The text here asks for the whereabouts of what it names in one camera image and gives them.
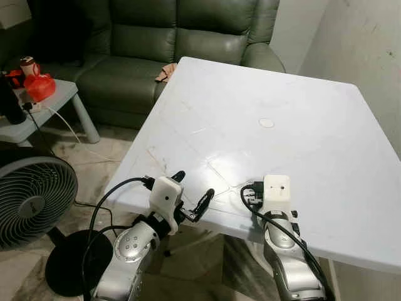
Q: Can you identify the white plastic table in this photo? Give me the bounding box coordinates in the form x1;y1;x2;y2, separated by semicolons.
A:
107;56;401;301

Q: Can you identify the pinkish crumpled cloth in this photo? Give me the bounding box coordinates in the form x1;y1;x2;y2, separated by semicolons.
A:
155;62;180;83

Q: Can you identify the green leather sofa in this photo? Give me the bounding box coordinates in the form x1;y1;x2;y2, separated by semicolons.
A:
0;0;286;130

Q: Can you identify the black standing fan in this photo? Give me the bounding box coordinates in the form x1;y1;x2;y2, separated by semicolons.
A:
0;156;115;298

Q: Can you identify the small grey side table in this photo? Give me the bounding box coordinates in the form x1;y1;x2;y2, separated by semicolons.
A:
0;78;101;146

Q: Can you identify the white power strip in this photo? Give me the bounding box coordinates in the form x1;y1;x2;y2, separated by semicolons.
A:
21;101;43;114

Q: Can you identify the red plastic bag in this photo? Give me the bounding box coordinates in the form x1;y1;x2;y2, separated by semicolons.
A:
24;63;56;103

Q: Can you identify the black cylindrical bottle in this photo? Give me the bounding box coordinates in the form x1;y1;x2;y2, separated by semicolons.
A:
0;78;27;125

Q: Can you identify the brown paper cup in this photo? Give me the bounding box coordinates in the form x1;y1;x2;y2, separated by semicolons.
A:
19;56;38;77

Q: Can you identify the small red object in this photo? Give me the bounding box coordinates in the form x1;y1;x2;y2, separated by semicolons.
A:
5;70;25;88

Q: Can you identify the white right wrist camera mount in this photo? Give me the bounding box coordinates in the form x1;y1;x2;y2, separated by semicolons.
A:
261;174;292;218

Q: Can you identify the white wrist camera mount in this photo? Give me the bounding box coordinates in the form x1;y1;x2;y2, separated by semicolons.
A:
148;176;184;218
261;174;292;218

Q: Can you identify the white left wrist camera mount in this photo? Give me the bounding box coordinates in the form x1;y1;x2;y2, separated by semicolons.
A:
148;176;184;218

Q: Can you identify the thin white cable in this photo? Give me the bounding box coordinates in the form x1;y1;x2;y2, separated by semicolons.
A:
40;106;121;163

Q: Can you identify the thin black power cable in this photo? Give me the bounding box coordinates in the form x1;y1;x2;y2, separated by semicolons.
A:
24;103;117;236

